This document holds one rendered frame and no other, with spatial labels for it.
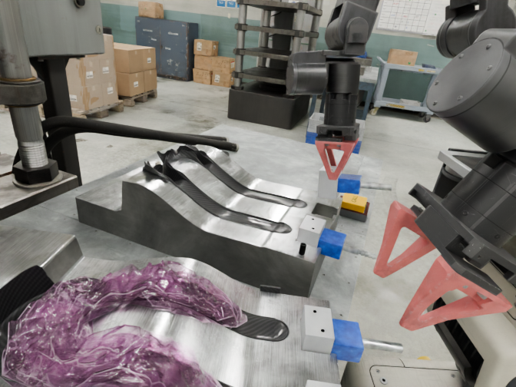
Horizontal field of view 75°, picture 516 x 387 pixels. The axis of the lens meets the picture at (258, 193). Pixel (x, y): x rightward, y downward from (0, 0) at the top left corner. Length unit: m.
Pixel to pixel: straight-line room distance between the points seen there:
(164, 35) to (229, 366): 7.44
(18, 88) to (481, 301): 0.92
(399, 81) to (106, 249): 6.64
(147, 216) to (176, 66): 7.02
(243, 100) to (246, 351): 4.39
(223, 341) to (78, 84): 4.08
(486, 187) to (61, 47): 1.11
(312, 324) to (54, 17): 1.03
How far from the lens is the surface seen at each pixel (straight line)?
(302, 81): 0.60
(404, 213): 0.35
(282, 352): 0.46
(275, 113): 4.61
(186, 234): 0.62
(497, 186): 0.31
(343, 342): 0.47
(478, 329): 0.73
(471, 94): 0.26
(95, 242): 0.74
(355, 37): 0.61
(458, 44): 0.75
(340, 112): 0.62
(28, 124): 0.99
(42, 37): 1.16
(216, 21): 7.73
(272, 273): 0.58
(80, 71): 4.34
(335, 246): 0.57
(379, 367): 1.27
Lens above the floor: 1.21
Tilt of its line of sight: 26 degrees down
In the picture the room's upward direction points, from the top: 7 degrees clockwise
